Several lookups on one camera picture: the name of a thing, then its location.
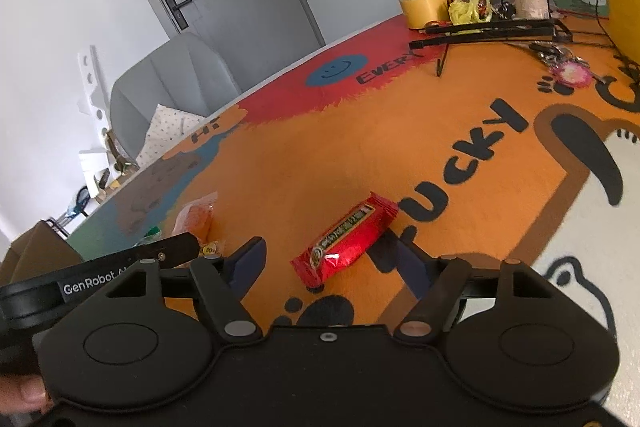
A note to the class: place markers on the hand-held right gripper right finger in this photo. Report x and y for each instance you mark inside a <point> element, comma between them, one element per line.
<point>407,266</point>

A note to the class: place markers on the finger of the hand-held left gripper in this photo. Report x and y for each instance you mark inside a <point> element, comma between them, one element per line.
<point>167,249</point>

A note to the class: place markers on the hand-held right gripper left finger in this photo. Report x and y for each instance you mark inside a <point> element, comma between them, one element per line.
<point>247,264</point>

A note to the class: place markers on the brown cardboard box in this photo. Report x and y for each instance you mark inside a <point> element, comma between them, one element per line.
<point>40,252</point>

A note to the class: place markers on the clear orange pink snack packet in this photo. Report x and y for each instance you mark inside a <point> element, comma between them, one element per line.
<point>195,217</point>

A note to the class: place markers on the red snack bar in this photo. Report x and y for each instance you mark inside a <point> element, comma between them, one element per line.
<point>350,239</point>

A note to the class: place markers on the person's left hand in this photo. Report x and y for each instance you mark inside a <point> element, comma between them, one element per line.
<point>22,394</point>

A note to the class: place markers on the green orange snack packet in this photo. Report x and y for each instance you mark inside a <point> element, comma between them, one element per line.
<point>151,234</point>

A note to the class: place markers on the black metal shoe rack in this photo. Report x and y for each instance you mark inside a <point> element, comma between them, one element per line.
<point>50,223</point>

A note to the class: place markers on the small blue item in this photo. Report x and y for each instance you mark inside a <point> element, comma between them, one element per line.
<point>76,207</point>

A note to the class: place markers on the brown cardboard scraps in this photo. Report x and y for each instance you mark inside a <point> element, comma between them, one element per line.
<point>117,159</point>

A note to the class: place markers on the white cardboard sheet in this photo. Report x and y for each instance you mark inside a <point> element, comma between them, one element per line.
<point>90,163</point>

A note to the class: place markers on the white dotted pillow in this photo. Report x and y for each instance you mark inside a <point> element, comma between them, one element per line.
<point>167,132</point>

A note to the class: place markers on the grey chair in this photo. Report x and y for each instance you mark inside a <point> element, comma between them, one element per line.
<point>165,77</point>

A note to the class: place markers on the white perforated board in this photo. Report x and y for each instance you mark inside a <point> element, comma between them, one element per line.
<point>92,77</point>

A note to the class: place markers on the black folding stand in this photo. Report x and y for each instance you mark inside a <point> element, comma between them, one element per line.
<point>490,32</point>

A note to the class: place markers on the bunch of keys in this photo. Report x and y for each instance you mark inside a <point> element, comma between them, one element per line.
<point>547,51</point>

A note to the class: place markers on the yellow tape roll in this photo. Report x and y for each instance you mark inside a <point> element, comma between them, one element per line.
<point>425,9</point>

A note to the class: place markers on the crumpled yellow plastic bag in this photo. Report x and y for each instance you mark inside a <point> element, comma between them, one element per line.
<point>467,4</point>

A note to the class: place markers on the dark green flat object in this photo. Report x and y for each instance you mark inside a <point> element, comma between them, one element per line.
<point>567,0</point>

